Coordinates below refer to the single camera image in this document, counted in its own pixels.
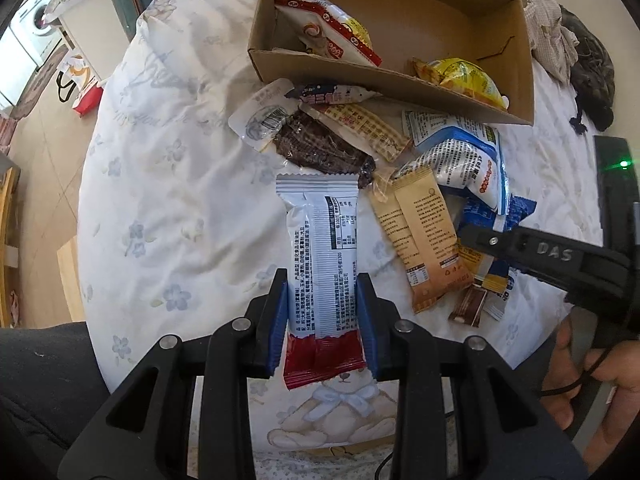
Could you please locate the cardboard box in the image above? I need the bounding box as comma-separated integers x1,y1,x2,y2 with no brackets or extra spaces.
248,0,536,126

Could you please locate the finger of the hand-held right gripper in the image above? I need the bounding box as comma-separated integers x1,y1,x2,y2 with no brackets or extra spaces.
459,224,633,311

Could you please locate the beige checked blanket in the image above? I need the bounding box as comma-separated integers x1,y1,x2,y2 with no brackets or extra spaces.
517,0,583,83

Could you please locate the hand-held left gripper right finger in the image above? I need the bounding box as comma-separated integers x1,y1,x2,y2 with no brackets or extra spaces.
355,272,588,480

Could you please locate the beige orange flat packet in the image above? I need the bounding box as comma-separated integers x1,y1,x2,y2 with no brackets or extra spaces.
300,102,415,162

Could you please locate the camouflage cloth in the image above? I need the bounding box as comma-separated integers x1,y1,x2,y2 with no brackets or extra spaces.
559,4,617,131

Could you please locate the white washing machine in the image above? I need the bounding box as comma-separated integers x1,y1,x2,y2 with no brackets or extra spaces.
9,0,68,68

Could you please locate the wooden furniture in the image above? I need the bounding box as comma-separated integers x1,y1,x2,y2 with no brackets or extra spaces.
0,152,23,328

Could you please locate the dark jerky packet clear top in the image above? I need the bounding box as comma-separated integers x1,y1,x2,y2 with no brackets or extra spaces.
228,79,377,190

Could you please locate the patterned floor mat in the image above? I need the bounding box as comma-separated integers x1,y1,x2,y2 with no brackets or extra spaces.
7,45,68,121

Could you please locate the small brown and white sachet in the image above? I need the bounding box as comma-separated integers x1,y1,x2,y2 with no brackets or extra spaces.
447,284,488,328

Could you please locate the person's dark trouser leg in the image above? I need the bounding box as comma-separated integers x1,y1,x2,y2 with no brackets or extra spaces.
0,322,118,480

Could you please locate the tan brown bar packet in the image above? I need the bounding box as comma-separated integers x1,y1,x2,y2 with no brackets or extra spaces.
391,166,476,315
369,172,426,272

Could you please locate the black cable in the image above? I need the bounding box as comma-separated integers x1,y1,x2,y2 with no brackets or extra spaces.
541,347,618,398

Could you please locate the black cloth with braided cord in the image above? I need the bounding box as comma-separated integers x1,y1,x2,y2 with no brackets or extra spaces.
569,91,617,136

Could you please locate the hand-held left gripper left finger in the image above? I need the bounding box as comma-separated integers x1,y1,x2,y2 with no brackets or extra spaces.
57,267,291,480

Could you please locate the person's right hand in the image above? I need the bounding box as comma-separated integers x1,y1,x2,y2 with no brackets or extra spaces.
544,317,640,473

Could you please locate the blue yellow snack packet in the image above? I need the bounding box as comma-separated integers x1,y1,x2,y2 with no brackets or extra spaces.
452,194,538,322

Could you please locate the small dark blue packet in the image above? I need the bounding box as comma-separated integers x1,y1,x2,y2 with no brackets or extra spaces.
299,83,373,107

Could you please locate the large white blue snack packet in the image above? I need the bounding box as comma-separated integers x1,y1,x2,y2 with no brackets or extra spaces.
401,109,511,217

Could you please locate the long white red-ended snack packet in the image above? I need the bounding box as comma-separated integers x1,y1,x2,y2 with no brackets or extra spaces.
276,172,367,391

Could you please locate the red white shopping bag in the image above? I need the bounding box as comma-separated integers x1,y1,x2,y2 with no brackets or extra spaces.
55,52,104,118

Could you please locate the white red puffed snack packet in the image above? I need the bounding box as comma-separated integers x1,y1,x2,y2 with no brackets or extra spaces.
274,0,383,67

